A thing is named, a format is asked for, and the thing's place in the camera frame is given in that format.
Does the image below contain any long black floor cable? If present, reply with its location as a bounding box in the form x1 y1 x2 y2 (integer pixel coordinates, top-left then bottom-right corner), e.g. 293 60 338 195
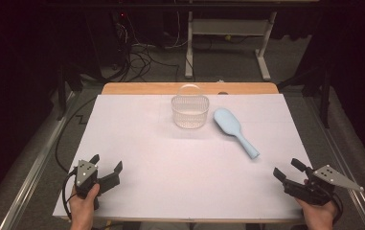
55 97 98 173

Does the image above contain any black metal stand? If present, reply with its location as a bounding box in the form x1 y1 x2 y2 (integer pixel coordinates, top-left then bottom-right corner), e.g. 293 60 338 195
57 61 83 121
277 61 334 129

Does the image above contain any aluminium floor rail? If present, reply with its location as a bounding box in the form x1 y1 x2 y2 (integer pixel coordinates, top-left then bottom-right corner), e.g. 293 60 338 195
304 95 365 230
0 91 77 230

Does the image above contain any white metal desk frame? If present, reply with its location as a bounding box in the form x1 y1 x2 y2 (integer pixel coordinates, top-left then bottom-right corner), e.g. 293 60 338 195
184 0 279 82

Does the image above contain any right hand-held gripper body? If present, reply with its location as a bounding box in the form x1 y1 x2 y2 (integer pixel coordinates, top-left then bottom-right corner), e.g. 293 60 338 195
282 164 365 206

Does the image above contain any person's left hand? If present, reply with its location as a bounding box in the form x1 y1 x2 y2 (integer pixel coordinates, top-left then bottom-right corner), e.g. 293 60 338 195
69 183 102 230

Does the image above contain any dark equipment box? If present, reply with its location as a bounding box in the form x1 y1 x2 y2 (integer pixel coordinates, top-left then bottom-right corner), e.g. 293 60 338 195
112 11 132 70

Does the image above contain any bundle of black floor cables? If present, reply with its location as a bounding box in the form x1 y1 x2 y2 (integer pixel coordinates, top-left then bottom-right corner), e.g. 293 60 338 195
106 9 181 84

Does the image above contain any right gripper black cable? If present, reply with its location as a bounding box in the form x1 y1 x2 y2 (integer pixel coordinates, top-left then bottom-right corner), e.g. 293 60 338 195
331 191 345 224

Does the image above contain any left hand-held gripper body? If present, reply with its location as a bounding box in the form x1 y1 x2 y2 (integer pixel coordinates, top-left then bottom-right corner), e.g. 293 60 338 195
73 158 103 199

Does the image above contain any person's right hand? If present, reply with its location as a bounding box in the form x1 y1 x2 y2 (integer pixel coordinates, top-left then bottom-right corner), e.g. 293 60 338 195
294 197 339 230

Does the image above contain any light blue rice paddle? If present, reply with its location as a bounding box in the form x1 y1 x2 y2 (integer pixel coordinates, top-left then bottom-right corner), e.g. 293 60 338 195
213 107 261 160

